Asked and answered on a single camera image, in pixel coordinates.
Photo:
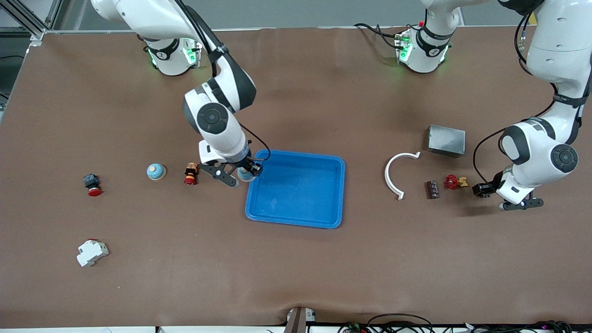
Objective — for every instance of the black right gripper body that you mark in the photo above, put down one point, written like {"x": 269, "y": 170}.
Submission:
{"x": 247, "y": 165}

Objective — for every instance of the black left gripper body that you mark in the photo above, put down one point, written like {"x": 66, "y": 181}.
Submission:
{"x": 491, "y": 187}

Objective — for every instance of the blue call bell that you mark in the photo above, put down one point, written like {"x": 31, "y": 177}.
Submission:
{"x": 245, "y": 175}
{"x": 156, "y": 171}

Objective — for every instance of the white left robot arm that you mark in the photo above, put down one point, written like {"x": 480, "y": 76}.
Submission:
{"x": 550, "y": 55}

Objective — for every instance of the blue plastic tray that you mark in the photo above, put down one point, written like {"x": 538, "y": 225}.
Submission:
{"x": 300, "y": 194}

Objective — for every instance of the red emergency button orange base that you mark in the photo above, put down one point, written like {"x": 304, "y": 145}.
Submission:
{"x": 190, "y": 173}

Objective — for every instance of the silver metal power supply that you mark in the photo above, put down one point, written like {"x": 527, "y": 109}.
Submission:
{"x": 446, "y": 140}

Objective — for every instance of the red push button blue base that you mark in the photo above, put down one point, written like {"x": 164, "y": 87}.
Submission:
{"x": 92, "y": 184}

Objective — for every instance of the white circuit breaker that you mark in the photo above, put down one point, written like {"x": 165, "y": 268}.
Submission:
{"x": 91, "y": 253}

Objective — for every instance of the white curved pipe bracket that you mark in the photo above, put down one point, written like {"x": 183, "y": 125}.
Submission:
{"x": 386, "y": 176}

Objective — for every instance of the dark camera post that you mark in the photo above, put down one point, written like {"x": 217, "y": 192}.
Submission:
{"x": 296, "y": 321}

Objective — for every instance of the aluminium frame extrusion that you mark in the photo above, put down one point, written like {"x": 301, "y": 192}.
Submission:
{"x": 38, "y": 34}

